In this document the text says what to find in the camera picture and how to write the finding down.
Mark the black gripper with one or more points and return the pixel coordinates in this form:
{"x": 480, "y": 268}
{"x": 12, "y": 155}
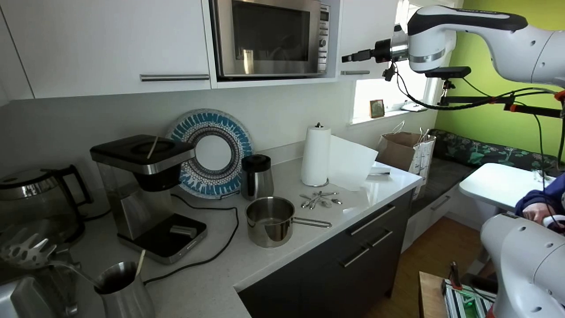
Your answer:
{"x": 381, "y": 52}

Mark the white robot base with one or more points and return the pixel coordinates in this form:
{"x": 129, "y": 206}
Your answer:
{"x": 530, "y": 268}

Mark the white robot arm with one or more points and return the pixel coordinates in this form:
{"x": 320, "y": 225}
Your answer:
{"x": 517, "y": 50}

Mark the stainless built-in microwave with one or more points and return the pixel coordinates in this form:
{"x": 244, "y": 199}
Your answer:
{"x": 261, "y": 40}

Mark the person's hand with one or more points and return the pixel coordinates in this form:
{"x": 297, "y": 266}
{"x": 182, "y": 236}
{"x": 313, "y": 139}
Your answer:
{"x": 537, "y": 213}

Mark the brown paper bag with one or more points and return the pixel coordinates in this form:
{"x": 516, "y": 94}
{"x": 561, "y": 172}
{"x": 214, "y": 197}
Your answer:
{"x": 406, "y": 151}

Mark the white paper towel roll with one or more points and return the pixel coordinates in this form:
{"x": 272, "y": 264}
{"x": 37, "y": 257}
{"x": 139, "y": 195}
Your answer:
{"x": 314, "y": 160}

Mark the patterned bench cushion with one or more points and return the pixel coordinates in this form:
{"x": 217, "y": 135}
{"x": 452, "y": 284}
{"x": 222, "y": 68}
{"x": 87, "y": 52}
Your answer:
{"x": 473, "y": 153}

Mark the steel measuring spoons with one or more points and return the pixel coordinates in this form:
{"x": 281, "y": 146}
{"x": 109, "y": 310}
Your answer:
{"x": 320, "y": 199}

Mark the small white side table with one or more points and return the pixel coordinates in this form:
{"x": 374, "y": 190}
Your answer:
{"x": 501, "y": 186}

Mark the steel thermal carafe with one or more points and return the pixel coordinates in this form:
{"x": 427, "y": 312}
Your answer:
{"x": 256, "y": 178}

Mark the blue white decorative plate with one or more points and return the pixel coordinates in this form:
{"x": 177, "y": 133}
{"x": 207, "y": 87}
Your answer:
{"x": 219, "y": 144}

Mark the small steel saucepan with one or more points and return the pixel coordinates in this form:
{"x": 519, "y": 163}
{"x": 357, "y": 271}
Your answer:
{"x": 270, "y": 222}

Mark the dark lower kitchen cabinets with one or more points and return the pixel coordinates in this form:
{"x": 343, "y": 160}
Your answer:
{"x": 343, "y": 276}

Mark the black steel coffee maker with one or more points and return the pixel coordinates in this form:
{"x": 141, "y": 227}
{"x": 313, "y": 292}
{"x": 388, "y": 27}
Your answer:
{"x": 138, "y": 176}

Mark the white upper cabinet door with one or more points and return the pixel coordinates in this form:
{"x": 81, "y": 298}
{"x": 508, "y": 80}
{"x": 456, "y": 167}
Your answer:
{"x": 79, "y": 49}

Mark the steel utensil pitcher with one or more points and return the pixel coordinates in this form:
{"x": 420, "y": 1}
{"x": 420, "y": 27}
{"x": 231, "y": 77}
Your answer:
{"x": 122, "y": 292}

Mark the glass coffee pot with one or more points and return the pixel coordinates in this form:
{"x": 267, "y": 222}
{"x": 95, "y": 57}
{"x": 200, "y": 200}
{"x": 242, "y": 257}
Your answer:
{"x": 48, "y": 199}

